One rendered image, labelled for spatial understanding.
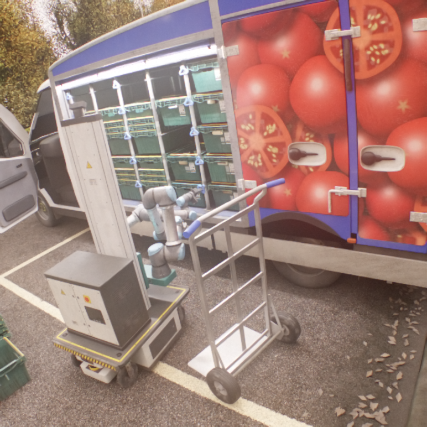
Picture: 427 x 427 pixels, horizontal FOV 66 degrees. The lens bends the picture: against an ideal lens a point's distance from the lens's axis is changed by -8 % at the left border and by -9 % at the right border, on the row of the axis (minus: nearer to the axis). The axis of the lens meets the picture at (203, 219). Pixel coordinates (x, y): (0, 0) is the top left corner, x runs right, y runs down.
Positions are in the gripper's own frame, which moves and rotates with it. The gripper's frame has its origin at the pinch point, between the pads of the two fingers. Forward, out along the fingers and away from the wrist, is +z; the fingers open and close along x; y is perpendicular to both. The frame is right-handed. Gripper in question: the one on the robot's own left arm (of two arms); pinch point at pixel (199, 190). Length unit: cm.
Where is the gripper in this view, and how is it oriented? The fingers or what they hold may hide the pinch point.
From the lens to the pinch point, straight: 337.8
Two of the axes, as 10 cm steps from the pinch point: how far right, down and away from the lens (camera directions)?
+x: -4.2, 5.9, 6.9
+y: -6.9, -7.0, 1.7
